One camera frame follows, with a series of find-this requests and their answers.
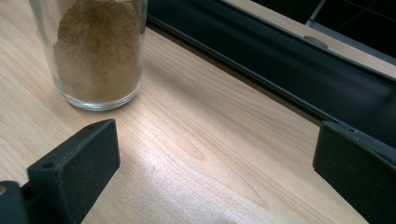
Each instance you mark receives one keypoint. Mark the black-lidded glass jar brown powder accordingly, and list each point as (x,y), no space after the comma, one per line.
(96,53)

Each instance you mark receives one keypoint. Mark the grey metal stand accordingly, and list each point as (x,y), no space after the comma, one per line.
(351,42)

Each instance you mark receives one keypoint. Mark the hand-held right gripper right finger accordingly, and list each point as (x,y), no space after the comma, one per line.
(358,168)

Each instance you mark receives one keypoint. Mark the grey round table grommet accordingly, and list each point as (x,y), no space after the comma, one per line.
(316,41)

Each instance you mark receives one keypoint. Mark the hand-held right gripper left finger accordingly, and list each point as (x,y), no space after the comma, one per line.
(77,168)

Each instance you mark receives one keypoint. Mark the black metal shelf rack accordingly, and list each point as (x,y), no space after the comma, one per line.
(280,62)

